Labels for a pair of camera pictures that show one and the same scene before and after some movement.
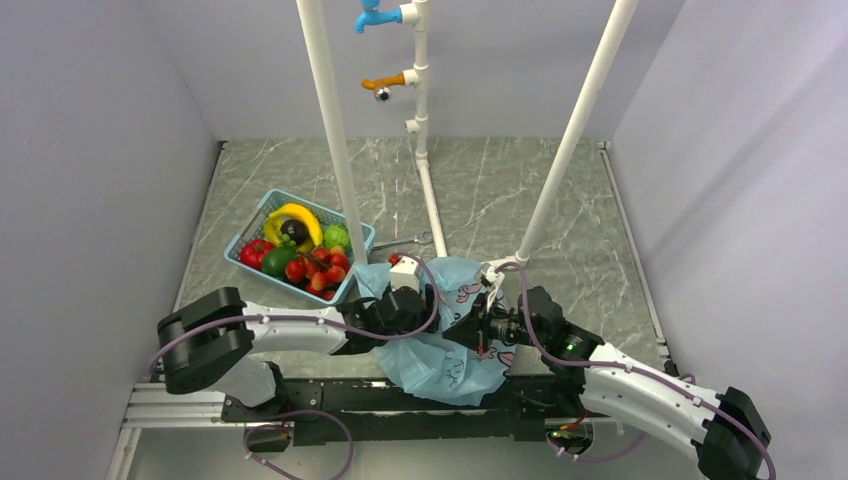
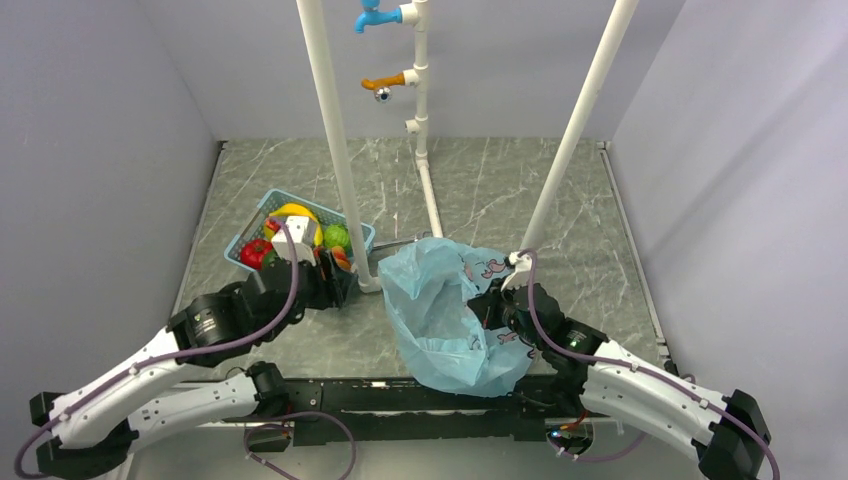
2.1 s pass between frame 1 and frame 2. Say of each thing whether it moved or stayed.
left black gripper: moved
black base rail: stayed
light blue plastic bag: moved
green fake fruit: stayed
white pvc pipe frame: stayed
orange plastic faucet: stayed
